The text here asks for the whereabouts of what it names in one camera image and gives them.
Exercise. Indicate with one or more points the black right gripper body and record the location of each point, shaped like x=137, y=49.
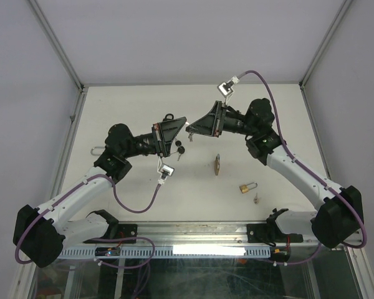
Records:
x=222, y=118

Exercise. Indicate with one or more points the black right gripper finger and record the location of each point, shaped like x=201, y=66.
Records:
x=200, y=130
x=207, y=120

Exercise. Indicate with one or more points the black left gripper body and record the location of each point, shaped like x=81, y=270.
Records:
x=159, y=146

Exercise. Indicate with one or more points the black padlock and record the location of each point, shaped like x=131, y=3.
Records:
x=169, y=117

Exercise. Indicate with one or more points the black headed key pair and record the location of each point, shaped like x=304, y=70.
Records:
x=179, y=149

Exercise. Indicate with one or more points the medium brass padlock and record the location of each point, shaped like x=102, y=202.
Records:
x=217, y=164

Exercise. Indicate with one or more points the large brass padlock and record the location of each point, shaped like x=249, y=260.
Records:
x=97, y=150

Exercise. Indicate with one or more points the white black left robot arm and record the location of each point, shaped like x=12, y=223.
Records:
x=41, y=233

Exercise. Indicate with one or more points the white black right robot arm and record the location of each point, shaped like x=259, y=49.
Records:
x=338, y=211

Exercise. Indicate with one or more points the small brass padlock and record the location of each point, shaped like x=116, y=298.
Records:
x=244, y=188

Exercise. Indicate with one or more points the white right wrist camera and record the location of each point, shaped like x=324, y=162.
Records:
x=226, y=88

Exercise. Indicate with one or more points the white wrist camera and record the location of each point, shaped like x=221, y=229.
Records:
x=164, y=171
x=226, y=88

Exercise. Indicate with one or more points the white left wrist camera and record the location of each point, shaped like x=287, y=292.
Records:
x=164, y=171

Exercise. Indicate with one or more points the aluminium mounting rail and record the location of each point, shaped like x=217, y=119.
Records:
x=170, y=233

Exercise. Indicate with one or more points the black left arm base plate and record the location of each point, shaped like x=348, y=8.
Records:
x=122, y=232

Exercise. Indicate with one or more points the white slotted cable duct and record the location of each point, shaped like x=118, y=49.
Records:
x=166, y=252

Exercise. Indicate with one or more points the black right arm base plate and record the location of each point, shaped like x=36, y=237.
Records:
x=261, y=233

